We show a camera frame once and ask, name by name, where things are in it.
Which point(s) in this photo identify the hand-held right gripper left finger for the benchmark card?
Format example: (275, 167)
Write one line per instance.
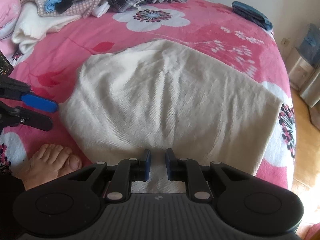
(148, 165)

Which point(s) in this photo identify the wall outlet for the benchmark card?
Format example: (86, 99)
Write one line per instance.
(284, 41)

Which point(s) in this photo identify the person's left foot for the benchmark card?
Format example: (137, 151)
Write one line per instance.
(50, 165)

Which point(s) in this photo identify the pink houndstooth garment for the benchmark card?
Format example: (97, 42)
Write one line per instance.
(82, 7)

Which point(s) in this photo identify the white water dispenser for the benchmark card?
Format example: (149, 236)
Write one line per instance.
(300, 72)

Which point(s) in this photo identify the person's black clothing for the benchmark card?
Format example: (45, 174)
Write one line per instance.
(10, 205)

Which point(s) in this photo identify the folded blue clothes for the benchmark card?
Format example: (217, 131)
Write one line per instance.
(252, 13)

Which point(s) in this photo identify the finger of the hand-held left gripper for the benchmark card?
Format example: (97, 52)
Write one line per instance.
(35, 120)
(40, 103)

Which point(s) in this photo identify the pink floral blanket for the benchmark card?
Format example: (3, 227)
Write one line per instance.
(200, 32)

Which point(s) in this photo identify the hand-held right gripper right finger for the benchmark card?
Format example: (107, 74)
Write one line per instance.
(168, 165)

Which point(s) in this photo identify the beige pants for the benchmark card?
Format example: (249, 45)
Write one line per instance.
(175, 100)

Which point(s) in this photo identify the pink flowered quilt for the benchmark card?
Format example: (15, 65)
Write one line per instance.
(8, 17)

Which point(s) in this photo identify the pile of mixed clothes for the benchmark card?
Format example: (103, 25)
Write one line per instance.
(32, 27)

